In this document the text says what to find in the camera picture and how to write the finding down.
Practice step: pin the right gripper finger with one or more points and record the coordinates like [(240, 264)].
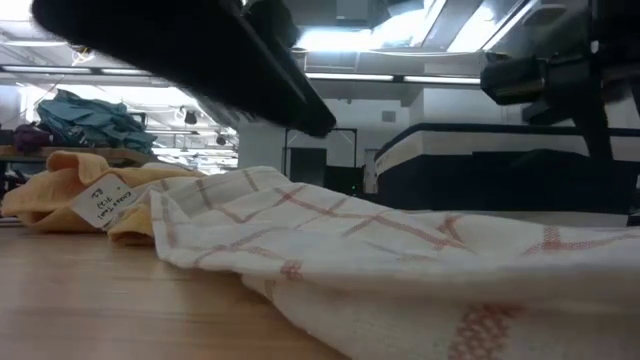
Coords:
[(597, 135)]

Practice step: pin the white paper label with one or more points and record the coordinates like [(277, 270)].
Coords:
[(102, 200)]

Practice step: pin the long ceiling light bar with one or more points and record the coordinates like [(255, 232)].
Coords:
[(350, 77)]

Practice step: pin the black hanging spot lamp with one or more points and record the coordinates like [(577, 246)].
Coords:
[(190, 117), (220, 139)]

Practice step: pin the purple cloth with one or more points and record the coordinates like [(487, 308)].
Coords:
[(30, 137)]

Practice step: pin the white red-checked towel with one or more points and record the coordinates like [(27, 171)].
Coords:
[(350, 260)]

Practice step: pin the teal cloth pile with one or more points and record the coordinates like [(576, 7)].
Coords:
[(90, 122)]

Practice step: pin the yellow waffle towel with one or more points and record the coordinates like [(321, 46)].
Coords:
[(55, 195)]

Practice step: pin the navy white striped fabric bin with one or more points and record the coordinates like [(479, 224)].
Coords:
[(500, 180)]

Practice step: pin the black background station frame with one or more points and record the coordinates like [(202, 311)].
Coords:
[(310, 165)]

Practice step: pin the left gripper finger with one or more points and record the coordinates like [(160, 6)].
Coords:
[(295, 75), (175, 45)]

